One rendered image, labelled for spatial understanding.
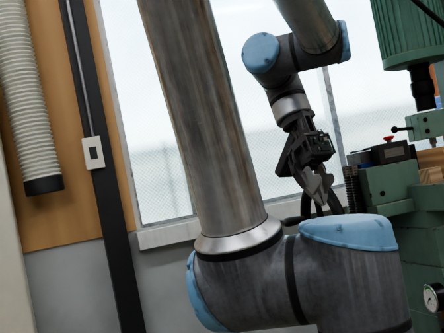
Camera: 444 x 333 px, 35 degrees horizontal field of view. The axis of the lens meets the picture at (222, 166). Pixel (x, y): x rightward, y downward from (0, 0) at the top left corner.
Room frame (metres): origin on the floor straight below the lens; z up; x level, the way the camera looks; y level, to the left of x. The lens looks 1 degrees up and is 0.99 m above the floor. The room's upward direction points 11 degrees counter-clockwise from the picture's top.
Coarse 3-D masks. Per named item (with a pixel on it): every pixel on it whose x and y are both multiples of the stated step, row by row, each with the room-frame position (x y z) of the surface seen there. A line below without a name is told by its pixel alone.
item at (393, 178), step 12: (372, 168) 1.62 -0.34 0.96; (384, 168) 1.63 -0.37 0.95; (396, 168) 1.64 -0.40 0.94; (408, 168) 1.64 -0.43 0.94; (360, 180) 1.66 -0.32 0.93; (372, 180) 1.62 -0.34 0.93; (384, 180) 1.63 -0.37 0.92; (396, 180) 1.64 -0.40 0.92; (408, 180) 1.64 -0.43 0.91; (372, 192) 1.62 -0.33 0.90; (384, 192) 1.62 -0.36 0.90; (396, 192) 1.64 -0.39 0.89; (372, 204) 1.62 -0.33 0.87
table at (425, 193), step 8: (416, 184) 1.62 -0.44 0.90; (424, 184) 1.57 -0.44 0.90; (432, 184) 1.53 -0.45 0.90; (440, 184) 1.49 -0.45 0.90; (408, 192) 1.64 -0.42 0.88; (416, 192) 1.60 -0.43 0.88; (424, 192) 1.57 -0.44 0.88; (432, 192) 1.53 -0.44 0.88; (440, 192) 1.50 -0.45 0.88; (400, 200) 1.63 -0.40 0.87; (408, 200) 1.62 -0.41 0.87; (416, 200) 1.61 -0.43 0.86; (424, 200) 1.57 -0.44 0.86; (432, 200) 1.54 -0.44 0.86; (440, 200) 1.51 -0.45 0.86; (368, 208) 1.65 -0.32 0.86; (376, 208) 1.60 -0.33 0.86; (384, 208) 1.61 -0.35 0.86; (392, 208) 1.61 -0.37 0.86; (400, 208) 1.61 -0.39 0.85; (408, 208) 1.62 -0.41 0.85; (416, 208) 1.62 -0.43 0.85; (424, 208) 1.58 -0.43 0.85; (432, 208) 1.55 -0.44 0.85; (440, 208) 1.51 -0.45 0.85; (384, 216) 1.60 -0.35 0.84
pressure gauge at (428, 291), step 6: (438, 282) 1.51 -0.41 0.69; (426, 288) 1.51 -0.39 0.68; (432, 288) 1.49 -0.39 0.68; (438, 288) 1.49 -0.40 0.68; (426, 294) 1.52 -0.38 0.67; (432, 294) 1.49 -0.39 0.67; (438, 294) 1.48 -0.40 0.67; (426, 300) 1.52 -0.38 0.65; (432, 300) 1.50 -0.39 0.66; (438, 300) 1.48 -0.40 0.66; (426, 306) 1.52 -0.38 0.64; (432, 306) 1.50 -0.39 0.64; (438, 306) 1.48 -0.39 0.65; (432, 312) 1.50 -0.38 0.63
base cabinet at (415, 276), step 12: (408, 264) 1.71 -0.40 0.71; (420, 264) 1.66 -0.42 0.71; (408, 276) 1.72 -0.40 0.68; (420, 276) 1.66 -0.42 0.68; (432, 276) 1.61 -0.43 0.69; (408, 288) 1.74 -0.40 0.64; (420, 288) 1.67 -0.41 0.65; (408, 300) 1.75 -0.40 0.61; (420, 300) 1.69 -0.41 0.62; (420, 312) 1.70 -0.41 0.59; (420, 324) 1.71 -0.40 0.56; (432, 324) 1.65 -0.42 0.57
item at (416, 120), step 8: (424, 112) 1.77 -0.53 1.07; (432, 112) 1.77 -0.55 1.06; (440, 112) 1.78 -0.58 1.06; (408, 120) 1.81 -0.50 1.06; (416, 120) 1.77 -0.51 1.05; (424, 120) 1.76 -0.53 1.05; (432, 120) 1.77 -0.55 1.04; (440, 120) 1.78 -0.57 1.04; (416, 128) 1.78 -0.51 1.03; (424, 128) 1.77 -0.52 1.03; (432, 128) 1.77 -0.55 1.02; (440, 128) 1.78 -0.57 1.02; (408, 136) 1.82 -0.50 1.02; (416, 136) 1.78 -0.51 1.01; (424, 136) 1.77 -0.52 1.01; (432, 136) 1.77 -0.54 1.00; (440, 136) 1.78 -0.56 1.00
